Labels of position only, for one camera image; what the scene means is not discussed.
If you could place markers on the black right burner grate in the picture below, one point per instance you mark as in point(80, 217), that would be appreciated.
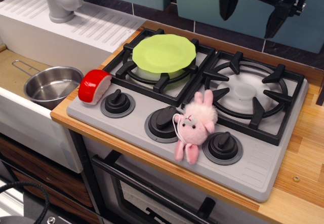
point(251, 97)

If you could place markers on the black burner grate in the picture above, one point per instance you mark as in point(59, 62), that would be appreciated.
point(251, 97)
point(170, 88)

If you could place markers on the green plastic plate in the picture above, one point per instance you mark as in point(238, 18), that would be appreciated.
point(164, 53)

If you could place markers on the black left burner grate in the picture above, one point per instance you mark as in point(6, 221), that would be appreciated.
point(170, 88)

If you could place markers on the grey toy stove top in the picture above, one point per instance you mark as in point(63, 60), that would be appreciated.
point(253, 175)

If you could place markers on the pink stuffed rabbit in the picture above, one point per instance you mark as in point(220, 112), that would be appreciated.
point(194, 126)

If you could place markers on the black right stove knob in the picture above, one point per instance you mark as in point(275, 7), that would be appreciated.
point(223, 148)

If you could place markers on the black stove knob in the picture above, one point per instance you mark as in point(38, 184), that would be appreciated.
point(117, 105)
point(223, 148)
point(159, 125)

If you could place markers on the black middle stove knob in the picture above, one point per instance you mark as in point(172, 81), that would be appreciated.
point(159, 125)

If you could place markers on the black left stove knob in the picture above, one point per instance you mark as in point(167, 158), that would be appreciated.
point(117, 105)

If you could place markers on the grey toy faucet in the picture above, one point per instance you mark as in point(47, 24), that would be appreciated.
point(61, 11)

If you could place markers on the small steel pot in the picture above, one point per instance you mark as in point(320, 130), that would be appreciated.
point(50, 86)

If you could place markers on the toy oven door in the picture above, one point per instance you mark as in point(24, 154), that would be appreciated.
point(181, 192)

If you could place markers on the white toy sink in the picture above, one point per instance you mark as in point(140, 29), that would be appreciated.
point(84, 43)

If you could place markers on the black oven door handle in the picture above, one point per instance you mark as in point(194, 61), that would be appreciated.
point(119, 174)

